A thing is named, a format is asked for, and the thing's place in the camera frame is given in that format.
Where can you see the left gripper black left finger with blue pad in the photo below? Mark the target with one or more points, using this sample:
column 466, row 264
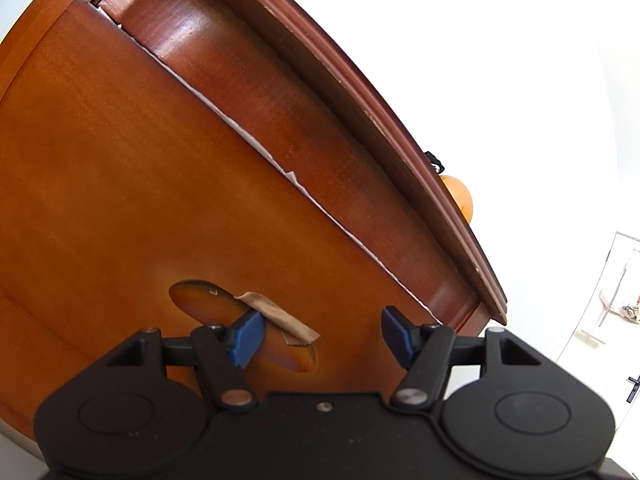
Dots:
column 218, row 354

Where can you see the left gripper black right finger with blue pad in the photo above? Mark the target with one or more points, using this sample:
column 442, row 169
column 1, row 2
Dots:
column 427, row 353

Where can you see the brown tape piece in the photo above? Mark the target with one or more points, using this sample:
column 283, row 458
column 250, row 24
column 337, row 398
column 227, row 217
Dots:
column 295, row 332

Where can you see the orange fruit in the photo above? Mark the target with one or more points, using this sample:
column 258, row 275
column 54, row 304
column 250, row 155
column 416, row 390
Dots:
column 461, row 195

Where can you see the white paper sheet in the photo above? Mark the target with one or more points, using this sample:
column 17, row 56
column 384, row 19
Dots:
column 603, row 351

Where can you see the brown wooden nightstand cabinet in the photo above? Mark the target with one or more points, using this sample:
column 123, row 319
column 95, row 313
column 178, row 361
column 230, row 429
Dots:
column 276, row 78

